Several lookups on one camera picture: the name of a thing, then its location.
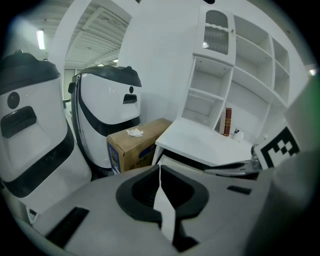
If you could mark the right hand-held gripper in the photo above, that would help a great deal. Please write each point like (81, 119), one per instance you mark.
(280, 147)

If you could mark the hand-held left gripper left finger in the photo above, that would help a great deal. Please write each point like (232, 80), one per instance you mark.
(100, 220)

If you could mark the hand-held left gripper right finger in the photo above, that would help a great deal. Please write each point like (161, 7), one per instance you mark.
(220, 217)

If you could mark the white cup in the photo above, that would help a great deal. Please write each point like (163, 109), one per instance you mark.
(238, 135)

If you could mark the white desk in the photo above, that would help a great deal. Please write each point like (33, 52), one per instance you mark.
(195, 140)

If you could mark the dark red book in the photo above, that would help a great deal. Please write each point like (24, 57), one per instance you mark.
(228, 122)

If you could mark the brown cardboard box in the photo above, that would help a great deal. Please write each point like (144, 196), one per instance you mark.
(140, 147)

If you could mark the crumpled white tissue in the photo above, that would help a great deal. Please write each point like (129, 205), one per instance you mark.
(135, 132)

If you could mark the white hutch shelf unit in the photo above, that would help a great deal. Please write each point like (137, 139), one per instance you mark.
(250, 75)

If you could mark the white and black robot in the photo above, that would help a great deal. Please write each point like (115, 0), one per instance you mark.
(32, 130)
(107, 105)

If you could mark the hutch glass cabinet door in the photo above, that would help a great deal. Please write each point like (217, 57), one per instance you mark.
(216, 32)

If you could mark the ceiling light tube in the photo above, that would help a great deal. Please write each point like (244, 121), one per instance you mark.
(40, 40)

